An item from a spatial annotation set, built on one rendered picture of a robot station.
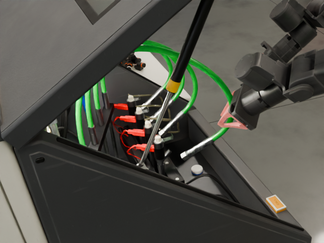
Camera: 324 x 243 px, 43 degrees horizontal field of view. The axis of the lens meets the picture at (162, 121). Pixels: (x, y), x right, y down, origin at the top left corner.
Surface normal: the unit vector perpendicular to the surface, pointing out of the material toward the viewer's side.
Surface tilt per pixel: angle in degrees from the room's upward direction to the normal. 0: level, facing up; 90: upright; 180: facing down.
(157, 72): 0
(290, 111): 0
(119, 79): 90
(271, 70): 45
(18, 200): 90
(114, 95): 90
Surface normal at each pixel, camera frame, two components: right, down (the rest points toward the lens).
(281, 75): 0.53, -0.29
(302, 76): -0.71, -0.50
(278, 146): -0.08, -0.81
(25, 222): 0.37, 0.51
